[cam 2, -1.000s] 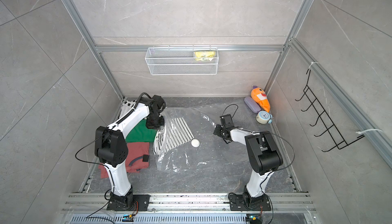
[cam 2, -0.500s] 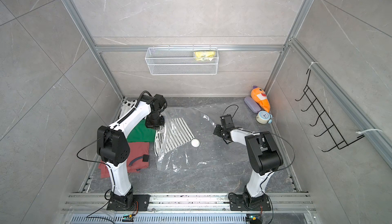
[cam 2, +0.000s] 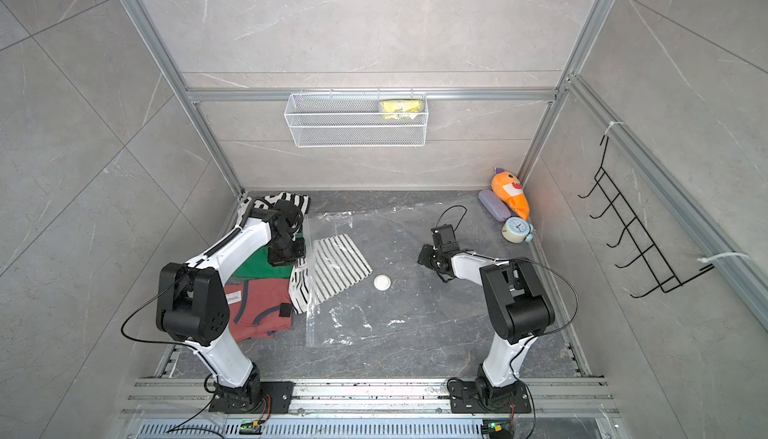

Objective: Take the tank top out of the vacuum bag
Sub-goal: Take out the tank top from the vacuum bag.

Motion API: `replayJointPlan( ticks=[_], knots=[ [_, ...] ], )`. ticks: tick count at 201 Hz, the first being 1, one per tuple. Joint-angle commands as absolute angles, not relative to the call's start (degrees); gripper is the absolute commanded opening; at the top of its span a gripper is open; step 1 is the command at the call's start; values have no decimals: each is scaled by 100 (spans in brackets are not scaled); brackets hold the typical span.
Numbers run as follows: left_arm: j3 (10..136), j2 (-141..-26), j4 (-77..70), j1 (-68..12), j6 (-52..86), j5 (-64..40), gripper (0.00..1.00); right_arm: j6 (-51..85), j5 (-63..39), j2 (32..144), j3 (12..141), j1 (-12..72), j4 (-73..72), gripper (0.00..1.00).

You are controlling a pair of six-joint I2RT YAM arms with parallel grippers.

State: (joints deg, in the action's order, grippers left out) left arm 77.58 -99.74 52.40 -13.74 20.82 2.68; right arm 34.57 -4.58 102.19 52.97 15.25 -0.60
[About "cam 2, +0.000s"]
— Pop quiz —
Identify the green shirt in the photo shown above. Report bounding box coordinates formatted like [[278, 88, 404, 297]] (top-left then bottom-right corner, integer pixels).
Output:
[[232, 246, 293, 280]]

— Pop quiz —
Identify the thin striped white shirt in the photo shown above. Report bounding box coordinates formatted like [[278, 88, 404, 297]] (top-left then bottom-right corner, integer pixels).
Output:
[[288, 234, 372, 314]]

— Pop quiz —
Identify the black white striped tank top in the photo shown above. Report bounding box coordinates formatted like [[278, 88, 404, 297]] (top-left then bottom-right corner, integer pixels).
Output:
[[236, 192, 311, 224]]

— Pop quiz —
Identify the red shirt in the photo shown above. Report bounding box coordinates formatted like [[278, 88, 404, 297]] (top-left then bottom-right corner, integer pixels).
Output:
[[224, 278, 294, 343]]

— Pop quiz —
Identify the clear plastic vacuum bag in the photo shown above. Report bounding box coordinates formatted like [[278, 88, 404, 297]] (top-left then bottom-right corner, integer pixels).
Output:
[[306, 196, 532, 348]]

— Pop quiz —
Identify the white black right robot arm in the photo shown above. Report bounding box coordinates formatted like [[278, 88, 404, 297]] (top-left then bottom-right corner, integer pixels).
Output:
[[417, 245, 555, 414]]

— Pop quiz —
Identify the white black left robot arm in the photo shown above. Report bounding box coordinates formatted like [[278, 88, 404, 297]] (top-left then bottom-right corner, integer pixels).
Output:
[[156, 198, 305, 415]]

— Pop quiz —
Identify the purple glasses case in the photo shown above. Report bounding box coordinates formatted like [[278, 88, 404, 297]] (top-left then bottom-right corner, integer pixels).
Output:
[[478, 189, 512, 223]]

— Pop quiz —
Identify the orange plush toy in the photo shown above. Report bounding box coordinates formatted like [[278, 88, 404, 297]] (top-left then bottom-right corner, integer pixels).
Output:
[[491, 169, 530, 221]]

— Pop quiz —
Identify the yellow item in basket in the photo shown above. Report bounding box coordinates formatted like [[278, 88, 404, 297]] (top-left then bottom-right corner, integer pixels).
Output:
[[378, 99, 424, 121]]

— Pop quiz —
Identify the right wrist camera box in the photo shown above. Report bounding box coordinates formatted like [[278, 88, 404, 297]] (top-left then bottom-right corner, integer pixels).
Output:
[[432, 224, 461, 255]]

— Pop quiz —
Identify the white wire mesh basket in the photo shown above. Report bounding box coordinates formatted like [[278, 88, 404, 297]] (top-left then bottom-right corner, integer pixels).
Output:
[[284, 91, 429, 148]]

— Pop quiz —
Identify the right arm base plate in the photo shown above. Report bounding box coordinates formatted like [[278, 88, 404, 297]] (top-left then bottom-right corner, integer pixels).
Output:
[[446, 378, 532, 414]]

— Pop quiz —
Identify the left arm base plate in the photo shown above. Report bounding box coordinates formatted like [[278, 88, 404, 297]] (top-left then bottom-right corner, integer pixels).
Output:
[[209, 381, 295, 414]]

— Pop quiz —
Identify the aluminium mounting rail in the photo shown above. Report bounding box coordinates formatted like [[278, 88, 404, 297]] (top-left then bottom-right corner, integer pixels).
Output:
[[117, 378, 620, 419]]

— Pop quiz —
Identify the black wire hook rack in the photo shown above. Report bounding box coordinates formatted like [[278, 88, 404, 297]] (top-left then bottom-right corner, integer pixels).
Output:
[[578, 136, 715, 299]]

